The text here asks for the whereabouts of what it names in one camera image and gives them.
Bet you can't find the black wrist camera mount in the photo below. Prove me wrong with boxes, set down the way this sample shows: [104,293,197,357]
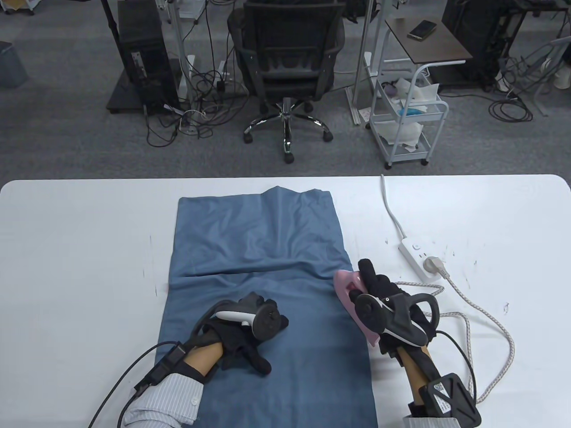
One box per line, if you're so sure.
[417,374,482,428]
[134,346,188,395]

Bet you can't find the white table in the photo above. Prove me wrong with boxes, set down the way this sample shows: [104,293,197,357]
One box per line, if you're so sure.
[0,175,571,428]

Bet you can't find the pile of white papers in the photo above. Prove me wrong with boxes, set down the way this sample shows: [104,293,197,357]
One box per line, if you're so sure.
[378,117,424,152]

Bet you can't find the black computer tower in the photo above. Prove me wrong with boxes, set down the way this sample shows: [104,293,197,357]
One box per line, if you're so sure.
[117,0,181,115]
[442,0,513,81]

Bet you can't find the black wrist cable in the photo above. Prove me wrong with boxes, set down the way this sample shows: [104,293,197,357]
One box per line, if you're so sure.
[87,341,179,428]
[435,330,478,402]

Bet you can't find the tangle of black floor cables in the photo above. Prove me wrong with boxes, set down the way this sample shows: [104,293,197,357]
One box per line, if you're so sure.
[146,67,250,148]

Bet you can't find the person's left hand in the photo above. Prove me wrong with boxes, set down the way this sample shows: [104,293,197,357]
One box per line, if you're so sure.
[195,292,290,377]

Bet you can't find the brown side table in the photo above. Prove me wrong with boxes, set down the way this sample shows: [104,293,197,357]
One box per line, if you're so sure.
[385,18,473,65]

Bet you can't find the blue pillowcase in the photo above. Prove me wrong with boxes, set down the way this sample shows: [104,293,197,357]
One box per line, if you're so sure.
[154,187,380,428]

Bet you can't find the crumpled white paper sheets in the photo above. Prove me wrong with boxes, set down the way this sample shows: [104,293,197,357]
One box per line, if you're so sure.
[393,77,441,107]

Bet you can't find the coiled black cable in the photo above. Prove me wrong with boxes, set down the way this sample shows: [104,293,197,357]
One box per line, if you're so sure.
[488,96,534,123]

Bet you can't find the smartphone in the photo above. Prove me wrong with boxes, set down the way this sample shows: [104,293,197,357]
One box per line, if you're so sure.
[407,20,438,41]

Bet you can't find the braided iron cord with plug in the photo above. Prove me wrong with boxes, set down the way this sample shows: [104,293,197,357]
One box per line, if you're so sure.
[393,256,516,404]

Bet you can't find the white power strip cable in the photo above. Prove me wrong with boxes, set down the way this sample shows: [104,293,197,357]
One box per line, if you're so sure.
[381,174,407,241]

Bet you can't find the person's left forearm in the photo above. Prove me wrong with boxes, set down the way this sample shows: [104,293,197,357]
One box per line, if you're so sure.
[120,341,223,428]

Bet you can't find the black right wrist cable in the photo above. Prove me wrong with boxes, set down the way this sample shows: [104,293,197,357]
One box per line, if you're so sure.
[435,330,478,402]

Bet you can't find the grey white hand controller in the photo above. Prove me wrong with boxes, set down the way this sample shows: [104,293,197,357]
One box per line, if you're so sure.
[355,292,441,347]
[192,299,281,344]

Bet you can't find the black office chair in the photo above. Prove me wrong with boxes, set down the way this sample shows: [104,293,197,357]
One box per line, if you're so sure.
[228,0,346,164]

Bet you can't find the white rolling cart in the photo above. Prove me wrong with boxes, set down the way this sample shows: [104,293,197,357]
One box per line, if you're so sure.
[366,62,449,170]

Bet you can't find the person's right hand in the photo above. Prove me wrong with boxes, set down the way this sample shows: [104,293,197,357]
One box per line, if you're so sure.
[349,259,441,356]

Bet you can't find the pink electric iron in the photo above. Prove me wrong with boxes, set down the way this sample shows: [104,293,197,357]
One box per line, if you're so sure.
[334,270,380,346]

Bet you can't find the person's right forearm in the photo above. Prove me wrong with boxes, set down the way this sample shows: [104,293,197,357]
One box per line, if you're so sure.
[395,346,462,428]

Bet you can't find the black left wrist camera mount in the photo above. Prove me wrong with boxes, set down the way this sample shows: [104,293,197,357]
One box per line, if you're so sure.
[134,346,188,395]

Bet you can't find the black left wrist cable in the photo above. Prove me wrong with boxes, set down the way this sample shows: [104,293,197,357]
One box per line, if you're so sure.
[87,341,179,428]

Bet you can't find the grey white right hand controller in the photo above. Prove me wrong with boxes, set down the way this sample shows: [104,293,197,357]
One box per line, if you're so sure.
[355,292,441,347]

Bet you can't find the grey white left hand controller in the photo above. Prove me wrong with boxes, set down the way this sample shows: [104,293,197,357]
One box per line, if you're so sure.
[192,299,281,344]

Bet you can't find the white metal frame post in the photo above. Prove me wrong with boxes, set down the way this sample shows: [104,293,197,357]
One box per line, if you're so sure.
[167,0,194,105]
[347,0,385,126]

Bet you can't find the black floor stand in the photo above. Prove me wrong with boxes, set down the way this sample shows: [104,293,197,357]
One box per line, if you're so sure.
[100,0,148,115]

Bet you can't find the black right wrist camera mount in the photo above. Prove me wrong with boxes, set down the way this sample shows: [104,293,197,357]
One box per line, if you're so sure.
[417,374,482,428]

